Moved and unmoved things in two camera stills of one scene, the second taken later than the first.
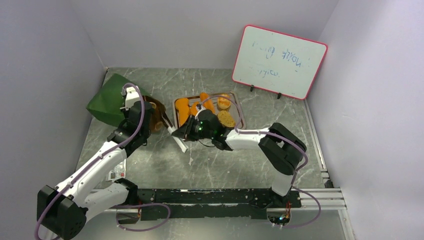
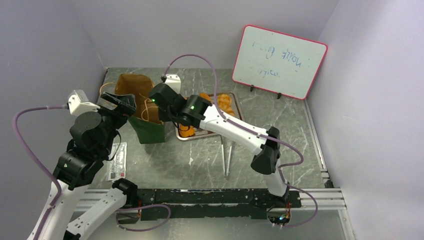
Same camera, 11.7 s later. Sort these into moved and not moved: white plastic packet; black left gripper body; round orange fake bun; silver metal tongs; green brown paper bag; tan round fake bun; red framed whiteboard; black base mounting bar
Moved: tan round fake bun; silver metal tongs; black left gripper body; green brown paper bag
Not moved: round orange fake bun; white plastic packet; red framed whiteboard; black base mounting bar
